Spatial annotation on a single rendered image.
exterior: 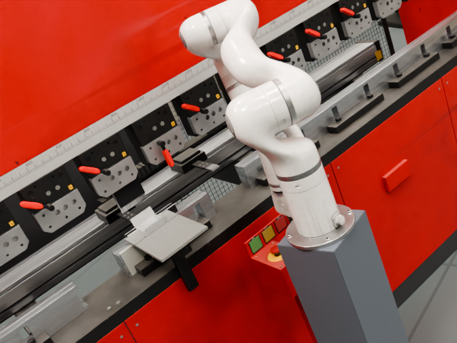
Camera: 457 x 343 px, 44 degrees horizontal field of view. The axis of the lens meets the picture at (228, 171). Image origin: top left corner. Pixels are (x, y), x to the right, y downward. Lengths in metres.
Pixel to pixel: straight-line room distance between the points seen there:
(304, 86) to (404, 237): 1.43
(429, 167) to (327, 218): 1.29
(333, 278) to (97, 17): 1.03
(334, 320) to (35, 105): 1.04
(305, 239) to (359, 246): 0.14
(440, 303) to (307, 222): 1.36
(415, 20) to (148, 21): 2.06
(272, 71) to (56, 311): 1.02
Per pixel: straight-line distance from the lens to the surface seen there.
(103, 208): 2.17
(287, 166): 1.39
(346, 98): 2.44
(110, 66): 1.84
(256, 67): 1.45
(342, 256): 1.48
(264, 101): 1.33
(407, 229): 2.67
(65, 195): 1.82
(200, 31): 1.63
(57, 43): 1.78
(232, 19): 1.63
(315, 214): 1.46
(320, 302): 1.61
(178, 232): 1.82
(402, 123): 2.53
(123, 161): 1.87
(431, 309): 2.72
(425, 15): 3.56
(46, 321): 1.93
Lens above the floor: 1.82
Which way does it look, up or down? 23 degrees down
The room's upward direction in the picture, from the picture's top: 23 degrees counter-clockwise
